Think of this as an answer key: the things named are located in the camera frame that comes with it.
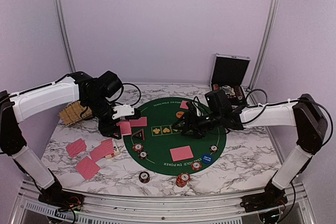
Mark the left aluminium frame post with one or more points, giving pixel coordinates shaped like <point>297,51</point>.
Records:
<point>64,36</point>

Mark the red card pile front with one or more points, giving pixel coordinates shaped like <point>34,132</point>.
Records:
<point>87,168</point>

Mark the right aluminium frame post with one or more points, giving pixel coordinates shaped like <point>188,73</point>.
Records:
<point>264,42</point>

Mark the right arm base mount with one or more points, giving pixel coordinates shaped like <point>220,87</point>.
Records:
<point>261,201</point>

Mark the red playing card deck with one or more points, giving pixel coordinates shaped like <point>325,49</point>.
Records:
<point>104,149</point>

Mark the black poker chip stack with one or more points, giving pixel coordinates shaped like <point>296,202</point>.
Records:
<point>144,177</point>

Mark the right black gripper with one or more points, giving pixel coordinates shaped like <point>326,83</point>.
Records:
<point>187,118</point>

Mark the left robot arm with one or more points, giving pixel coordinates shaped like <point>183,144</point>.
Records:
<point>15,108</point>

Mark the playing card box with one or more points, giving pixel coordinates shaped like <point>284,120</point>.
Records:
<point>115,151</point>

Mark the black triangular dealer button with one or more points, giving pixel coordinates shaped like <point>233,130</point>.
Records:
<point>139,135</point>

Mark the orange big blind button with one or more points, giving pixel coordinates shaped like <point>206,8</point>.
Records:
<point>179,114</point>

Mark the aluminium frame post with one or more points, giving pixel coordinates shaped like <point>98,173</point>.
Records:
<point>264,42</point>
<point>64,36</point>

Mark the round green poker mat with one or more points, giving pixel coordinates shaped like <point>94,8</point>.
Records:
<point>160,138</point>

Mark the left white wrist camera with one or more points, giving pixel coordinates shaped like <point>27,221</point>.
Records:
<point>125,111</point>

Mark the woven bamboo tray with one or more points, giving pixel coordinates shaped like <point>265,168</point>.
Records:
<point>74,112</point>

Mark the red poker chip stack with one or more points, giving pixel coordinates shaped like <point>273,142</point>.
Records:
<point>182,179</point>

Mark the red playing card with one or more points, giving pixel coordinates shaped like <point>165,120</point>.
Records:
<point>125,128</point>

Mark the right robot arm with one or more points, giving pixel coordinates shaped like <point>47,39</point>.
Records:
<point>303,113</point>

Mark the aluminium poker chip case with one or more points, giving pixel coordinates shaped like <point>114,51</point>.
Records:
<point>228,74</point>

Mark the red card pile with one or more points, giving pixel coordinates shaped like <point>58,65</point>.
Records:
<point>87,168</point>
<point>76,147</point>

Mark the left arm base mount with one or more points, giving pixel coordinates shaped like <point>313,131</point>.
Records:
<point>63,200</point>

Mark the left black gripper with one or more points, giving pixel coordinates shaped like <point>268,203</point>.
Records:
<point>106,129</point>

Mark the front aluminium rail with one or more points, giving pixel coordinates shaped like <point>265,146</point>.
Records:
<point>100,208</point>

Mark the blue small blind button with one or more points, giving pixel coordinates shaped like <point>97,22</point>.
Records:
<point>207,158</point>

